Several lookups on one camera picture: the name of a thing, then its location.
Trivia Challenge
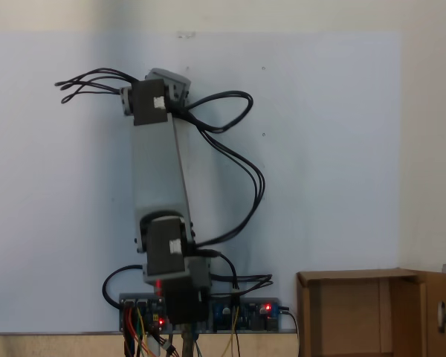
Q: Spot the blue circuit board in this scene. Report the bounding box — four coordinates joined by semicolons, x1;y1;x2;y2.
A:
212;297;283;332

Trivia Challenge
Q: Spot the brown cardboard box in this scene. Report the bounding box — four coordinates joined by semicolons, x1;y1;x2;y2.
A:
296;267;446;357

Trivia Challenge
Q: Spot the thin black looped cable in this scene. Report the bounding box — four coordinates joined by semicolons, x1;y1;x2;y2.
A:
60;83;124;105
59;75;135;92
54;67;141;89

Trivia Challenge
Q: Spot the long black cable bundle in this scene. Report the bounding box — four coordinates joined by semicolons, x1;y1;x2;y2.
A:
172;90;265;257

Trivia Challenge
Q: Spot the black cable with white plug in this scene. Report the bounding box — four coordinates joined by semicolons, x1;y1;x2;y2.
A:
198;249;274;298

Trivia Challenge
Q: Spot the thick black looped cable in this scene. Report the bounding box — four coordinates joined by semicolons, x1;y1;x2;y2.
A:
102;264;144;310

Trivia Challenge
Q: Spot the green wire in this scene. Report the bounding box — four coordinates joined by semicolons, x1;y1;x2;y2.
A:
135;306;146;349

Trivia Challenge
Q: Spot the orange wire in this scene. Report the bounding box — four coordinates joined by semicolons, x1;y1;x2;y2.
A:
123;307;149;357

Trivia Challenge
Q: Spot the yellow wire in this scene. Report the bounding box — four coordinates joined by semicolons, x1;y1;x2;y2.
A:
224;293;239;357

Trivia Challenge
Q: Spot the brown wooden post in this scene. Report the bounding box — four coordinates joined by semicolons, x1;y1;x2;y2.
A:
181;329;195;357

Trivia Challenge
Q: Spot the black power cable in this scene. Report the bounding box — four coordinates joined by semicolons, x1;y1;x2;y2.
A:
281;305;303;357

